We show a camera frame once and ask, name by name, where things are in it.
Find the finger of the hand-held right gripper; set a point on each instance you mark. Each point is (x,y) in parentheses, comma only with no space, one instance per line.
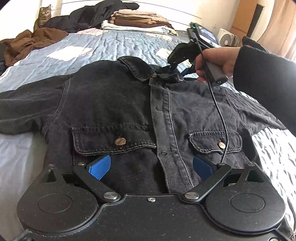
(172,69)
(186,71)

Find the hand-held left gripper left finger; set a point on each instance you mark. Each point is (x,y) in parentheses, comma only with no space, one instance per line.
(100,167)

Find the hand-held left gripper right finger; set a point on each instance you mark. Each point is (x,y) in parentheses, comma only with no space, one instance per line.
(203,166)

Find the black denim jacket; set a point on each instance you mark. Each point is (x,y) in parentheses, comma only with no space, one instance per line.
(111,104)

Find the person's right forearm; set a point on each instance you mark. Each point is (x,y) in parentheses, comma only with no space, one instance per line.
(266,81)

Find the stack of beige brown clothes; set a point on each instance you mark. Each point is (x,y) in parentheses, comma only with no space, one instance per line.
(138,19)

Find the person's right hand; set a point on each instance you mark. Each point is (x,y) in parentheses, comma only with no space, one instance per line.
(222,60)

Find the white bed headboard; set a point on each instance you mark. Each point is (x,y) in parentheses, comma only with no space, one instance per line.
(185,9)

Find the white box fan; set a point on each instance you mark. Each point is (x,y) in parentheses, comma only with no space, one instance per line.
(225,39)

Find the brown wooden board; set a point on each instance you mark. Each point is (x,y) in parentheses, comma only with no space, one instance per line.
(242,16)

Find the blue printed quilt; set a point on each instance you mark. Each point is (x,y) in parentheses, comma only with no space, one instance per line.
(104,46)

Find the black narrow panel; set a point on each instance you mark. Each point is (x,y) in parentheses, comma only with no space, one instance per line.
(257,17)

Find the black crumpled coat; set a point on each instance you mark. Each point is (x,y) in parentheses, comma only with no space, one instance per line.
(92,14)

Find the beige curtain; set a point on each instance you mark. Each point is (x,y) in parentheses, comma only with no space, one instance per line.
(282,27)

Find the tabby cat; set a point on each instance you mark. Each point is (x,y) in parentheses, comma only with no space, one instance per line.
(44,16)

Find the brown crumpled garment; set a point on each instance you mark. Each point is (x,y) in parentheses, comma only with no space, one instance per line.
(30,41)

